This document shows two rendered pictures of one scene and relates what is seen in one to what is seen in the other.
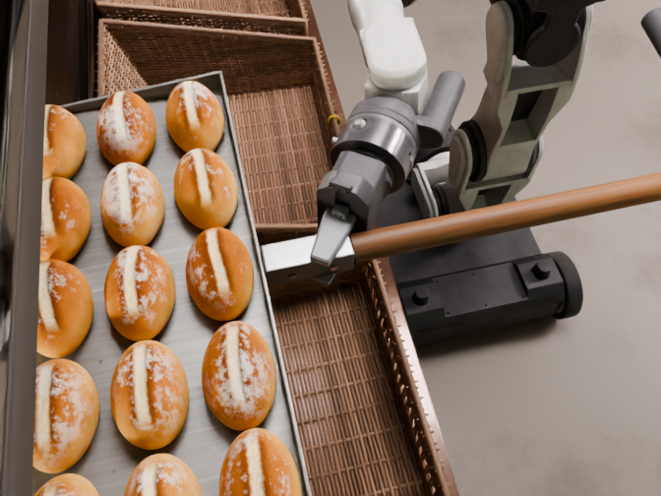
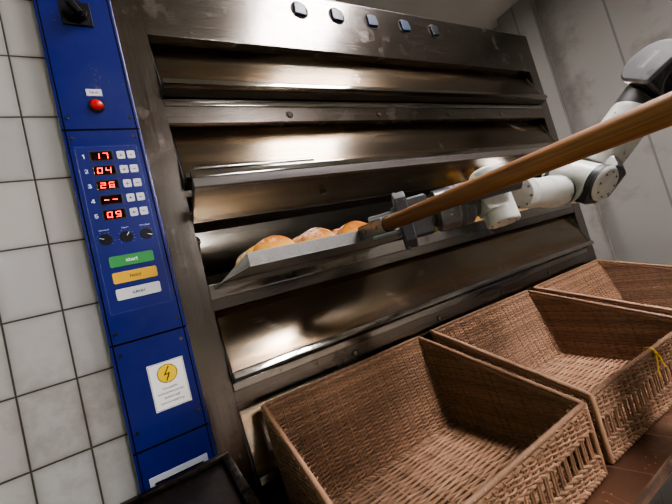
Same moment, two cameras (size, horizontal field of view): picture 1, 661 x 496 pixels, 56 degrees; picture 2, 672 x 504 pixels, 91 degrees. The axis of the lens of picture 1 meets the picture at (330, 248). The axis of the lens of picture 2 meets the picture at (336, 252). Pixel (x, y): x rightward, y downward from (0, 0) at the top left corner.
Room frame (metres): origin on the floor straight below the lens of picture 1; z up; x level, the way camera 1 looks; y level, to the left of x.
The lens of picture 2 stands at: (0.02, -0.64, 1.12)
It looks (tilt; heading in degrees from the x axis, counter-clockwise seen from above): 4 degrees up; 74
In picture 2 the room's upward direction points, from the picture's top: 15 degrees counter-clockwise
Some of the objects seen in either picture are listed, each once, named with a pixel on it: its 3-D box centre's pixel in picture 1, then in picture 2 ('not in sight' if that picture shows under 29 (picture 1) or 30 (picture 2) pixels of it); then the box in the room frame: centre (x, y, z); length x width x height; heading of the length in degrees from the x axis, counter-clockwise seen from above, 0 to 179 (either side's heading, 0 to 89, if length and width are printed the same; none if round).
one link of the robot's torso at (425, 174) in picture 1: (453, 192); not in sight; (1.07, -0.36, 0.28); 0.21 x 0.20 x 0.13; 13
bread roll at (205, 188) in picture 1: (204, 184); not in sight; (0.40, 0.13, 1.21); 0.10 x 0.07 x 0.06; 16
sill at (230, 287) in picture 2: not in sight; (444, 234); (0.80, 0.50, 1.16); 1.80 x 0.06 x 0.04; 12
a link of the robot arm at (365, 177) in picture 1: (359, 180); (426, 214); (0.41, -0.03, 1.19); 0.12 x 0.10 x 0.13; 158
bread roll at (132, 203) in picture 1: (130, 200); not in sight; (0.38, 0.21, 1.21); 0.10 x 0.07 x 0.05; 11
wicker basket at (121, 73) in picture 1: (228, 141); (555, 348); (0.88, 0.22, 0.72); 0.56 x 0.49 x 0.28; 10
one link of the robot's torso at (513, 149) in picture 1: (513, 96); not in sight; (0.95, -0.39, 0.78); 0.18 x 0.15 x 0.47; 103
